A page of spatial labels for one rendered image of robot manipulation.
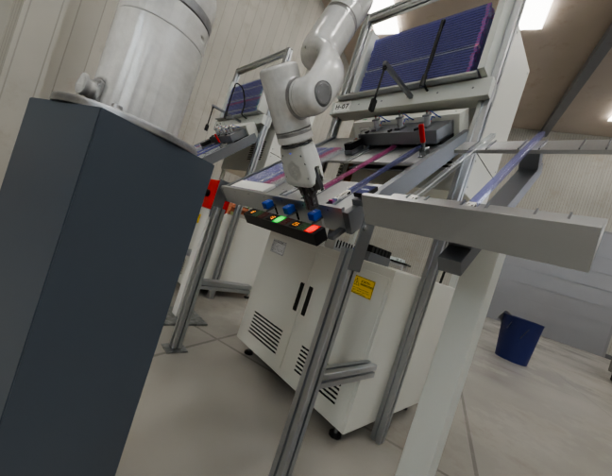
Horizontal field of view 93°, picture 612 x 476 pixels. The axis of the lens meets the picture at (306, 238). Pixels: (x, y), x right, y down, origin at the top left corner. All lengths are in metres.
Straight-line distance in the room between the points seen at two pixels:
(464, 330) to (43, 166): 0.75
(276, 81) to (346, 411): 0.97
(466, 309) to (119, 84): 0.72
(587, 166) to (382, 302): 11.62
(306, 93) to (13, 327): 0.55
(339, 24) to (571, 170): 11.67
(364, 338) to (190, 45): 0.89
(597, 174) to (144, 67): 12.26
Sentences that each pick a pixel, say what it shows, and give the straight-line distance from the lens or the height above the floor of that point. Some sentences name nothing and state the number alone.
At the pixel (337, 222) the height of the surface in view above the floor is 0.70.
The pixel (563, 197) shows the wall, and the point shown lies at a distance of 11.97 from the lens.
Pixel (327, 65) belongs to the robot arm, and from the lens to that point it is 0.66.
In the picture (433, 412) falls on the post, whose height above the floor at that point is 0.36.
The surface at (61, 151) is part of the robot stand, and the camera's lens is 0.46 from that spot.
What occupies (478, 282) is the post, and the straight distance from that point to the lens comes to 0.72.
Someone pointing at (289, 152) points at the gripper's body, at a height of 0.81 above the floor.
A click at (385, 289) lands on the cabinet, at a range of 1.00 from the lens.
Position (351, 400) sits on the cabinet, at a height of 0.17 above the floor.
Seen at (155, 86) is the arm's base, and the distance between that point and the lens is 0.49.
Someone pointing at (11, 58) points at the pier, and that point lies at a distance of 4.32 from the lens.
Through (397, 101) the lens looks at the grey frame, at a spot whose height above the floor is 1.33.
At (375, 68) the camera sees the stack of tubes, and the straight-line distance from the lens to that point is 1.64.
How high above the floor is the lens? 0.63
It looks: level
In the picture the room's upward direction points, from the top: 18 degrees clockwise
